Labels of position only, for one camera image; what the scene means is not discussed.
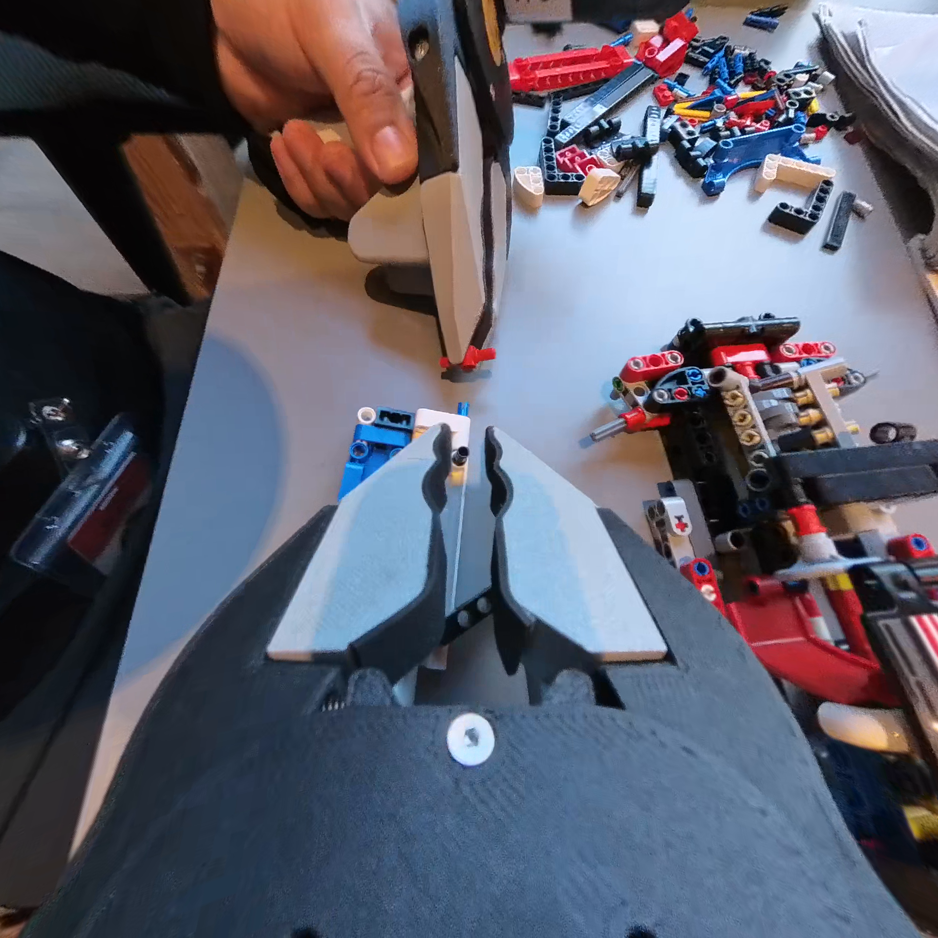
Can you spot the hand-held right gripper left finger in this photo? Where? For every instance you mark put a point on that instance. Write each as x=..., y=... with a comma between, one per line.
x=358, y=579

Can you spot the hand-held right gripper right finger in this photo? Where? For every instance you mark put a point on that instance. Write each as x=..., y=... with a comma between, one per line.
x=578, y=579

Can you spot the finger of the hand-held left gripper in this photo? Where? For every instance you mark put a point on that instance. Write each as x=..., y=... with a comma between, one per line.
x=500, y=241
x=454, y=256

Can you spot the red brick connector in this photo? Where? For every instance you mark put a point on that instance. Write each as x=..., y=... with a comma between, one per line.
x=469, y=359

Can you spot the black brick beam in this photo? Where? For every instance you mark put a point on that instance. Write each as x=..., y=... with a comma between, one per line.
x=469, y=614

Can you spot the blue white brick assembly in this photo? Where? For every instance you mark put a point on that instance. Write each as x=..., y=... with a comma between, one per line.
x=369, y=440

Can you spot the person's left forearm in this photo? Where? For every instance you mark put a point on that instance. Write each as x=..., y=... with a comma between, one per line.
x=109, y=66

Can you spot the grey desk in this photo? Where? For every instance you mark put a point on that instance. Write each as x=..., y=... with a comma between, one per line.
x=307, y=352

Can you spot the person's left hand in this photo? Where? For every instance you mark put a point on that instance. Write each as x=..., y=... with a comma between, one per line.
x=307, y=66

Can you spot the toy brick car model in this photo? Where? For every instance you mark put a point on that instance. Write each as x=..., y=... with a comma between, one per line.
x=732, y=440

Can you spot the pile of loose brick pieces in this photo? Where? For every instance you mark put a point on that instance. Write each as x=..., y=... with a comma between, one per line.
x=732, y=146

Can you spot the red badge in clear holder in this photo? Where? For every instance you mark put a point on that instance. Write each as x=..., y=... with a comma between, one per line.
x=88, y=513

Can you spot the person's legs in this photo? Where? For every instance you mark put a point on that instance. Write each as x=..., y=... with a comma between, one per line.
x=95, y=344

